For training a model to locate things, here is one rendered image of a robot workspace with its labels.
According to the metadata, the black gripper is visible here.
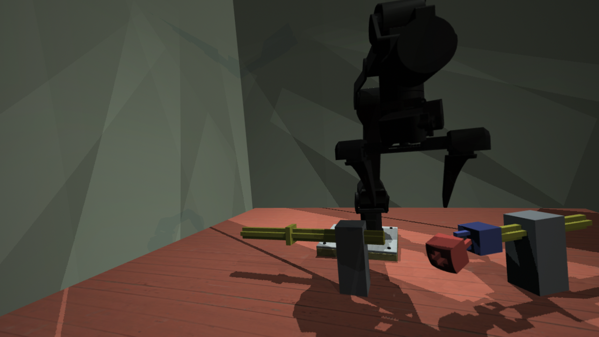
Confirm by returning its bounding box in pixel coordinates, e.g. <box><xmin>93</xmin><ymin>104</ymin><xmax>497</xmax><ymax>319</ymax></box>
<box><xmin>335</xmin><ymin>91</ymin><xmax>491</xmax><ymax>208</ymax></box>

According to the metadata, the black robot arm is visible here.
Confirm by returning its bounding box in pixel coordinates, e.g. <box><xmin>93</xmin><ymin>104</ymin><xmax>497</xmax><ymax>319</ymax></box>
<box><xmin>353</xmin><ymin>0</ymin><xmax>458</xmax><ymax>231</ymax></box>

